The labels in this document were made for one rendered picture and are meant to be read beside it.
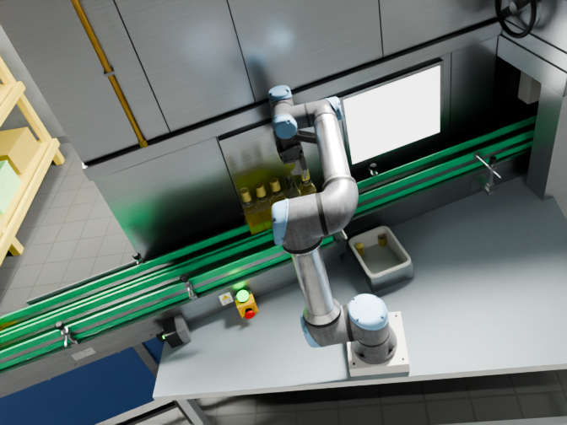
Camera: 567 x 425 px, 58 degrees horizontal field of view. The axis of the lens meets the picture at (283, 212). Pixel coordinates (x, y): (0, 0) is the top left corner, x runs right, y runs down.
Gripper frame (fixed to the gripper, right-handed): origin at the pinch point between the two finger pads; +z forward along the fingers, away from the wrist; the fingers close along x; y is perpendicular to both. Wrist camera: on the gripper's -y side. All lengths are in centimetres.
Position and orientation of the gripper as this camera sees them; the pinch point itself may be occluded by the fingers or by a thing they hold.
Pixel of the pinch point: (303, 171)
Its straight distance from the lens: 190.9
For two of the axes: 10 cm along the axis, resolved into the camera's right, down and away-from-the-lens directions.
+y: -9.4, 3.4, -0.8
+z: 2.0, 7.1, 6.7
